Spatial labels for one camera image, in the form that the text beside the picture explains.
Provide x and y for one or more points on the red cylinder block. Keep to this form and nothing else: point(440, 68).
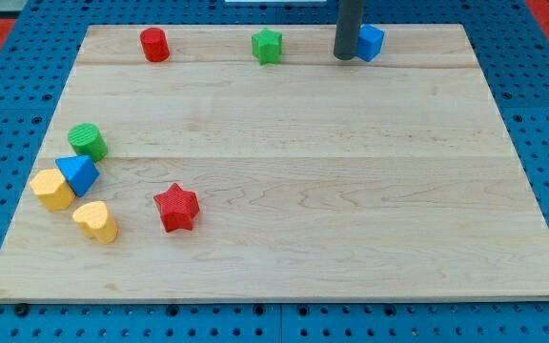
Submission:
point(154, 44)

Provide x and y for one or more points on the yellow hexagon block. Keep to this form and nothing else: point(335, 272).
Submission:
point(52, 189)

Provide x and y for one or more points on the blue cube block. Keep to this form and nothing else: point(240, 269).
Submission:
point(369, 42)

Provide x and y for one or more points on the red star block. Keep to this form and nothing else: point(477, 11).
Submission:
point(177, 208)

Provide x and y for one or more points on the green star block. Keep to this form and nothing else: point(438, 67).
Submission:
point(267, 46)

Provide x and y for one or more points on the green cylinder block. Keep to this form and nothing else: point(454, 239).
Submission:
point(86, 139)

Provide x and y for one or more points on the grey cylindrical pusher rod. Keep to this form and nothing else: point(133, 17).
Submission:
point(347, 28)

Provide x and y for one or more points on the blue triangle block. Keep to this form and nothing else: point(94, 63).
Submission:
point(79, 171)

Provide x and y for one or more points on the wooden board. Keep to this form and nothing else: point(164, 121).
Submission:
point(318, 180)

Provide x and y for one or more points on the yellow heart block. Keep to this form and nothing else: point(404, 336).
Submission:
point(96, 221)

